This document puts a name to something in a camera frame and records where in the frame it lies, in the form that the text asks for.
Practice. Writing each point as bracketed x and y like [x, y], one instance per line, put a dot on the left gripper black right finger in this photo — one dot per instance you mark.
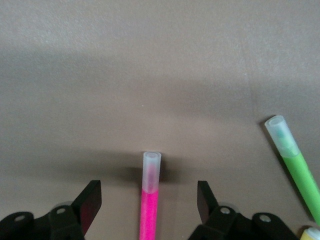
[237, 225]

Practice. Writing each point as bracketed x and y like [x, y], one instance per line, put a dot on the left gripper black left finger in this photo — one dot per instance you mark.
[62, 220]

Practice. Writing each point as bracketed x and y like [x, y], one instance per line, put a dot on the pink marker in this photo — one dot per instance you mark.
[149, 205]

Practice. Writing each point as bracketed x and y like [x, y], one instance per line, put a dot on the yellow marker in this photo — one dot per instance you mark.
[312, 235]

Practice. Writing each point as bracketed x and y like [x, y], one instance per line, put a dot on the green marker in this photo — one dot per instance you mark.
[297, 170]

